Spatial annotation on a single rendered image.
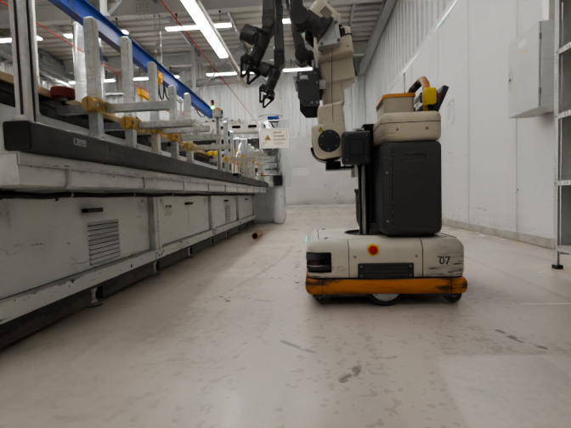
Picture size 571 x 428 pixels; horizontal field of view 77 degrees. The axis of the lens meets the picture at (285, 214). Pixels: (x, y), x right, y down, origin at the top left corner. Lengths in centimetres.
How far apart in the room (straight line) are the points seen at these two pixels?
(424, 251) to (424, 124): 53
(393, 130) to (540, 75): 183
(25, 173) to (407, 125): 135
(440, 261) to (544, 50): 208
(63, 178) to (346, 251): 106
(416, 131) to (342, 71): 47
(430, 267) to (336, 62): 102
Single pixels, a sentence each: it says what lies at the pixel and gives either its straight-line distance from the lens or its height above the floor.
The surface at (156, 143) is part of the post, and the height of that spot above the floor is 76.
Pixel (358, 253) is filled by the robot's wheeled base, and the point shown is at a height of 23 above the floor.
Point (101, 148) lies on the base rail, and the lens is 145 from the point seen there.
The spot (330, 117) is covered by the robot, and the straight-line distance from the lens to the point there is 173.
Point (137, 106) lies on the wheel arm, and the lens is 148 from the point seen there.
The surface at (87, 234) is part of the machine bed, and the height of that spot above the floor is 33.
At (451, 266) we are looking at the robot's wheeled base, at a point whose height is 17.
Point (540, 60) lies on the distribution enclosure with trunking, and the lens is 329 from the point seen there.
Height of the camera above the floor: 48
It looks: 3 degrees down
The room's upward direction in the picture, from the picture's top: 2 degrees counter-clockwise
